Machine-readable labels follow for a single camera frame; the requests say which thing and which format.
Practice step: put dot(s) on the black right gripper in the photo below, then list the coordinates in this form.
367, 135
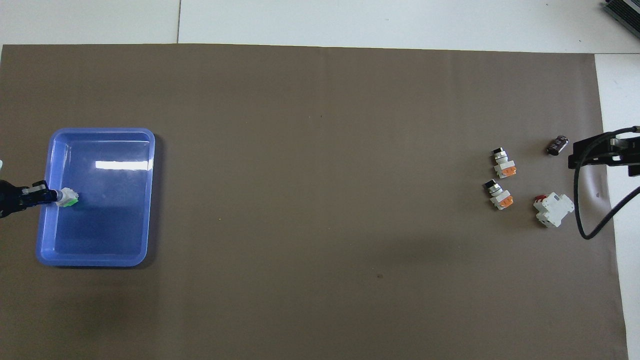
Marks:
625, 150

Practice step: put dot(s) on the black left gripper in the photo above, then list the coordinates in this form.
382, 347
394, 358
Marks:
9, 199

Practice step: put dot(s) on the green selector switch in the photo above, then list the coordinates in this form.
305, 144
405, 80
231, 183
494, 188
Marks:
67, 198

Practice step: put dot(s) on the small dark capacitor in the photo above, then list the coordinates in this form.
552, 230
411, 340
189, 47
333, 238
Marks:
557, 145

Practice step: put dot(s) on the white circuit breaker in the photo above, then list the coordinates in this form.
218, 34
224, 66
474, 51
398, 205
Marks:
554, 209

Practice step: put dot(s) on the blue plastic tray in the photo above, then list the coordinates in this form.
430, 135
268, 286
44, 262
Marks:
110, 225

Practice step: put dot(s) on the grey ribbed device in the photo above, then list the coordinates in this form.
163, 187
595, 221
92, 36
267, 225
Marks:
625, 12

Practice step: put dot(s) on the brown table mat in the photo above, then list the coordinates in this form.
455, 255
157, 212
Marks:
320, 200

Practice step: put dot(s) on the orange selector switch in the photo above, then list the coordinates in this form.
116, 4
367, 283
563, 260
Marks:
505, 164
500, 196

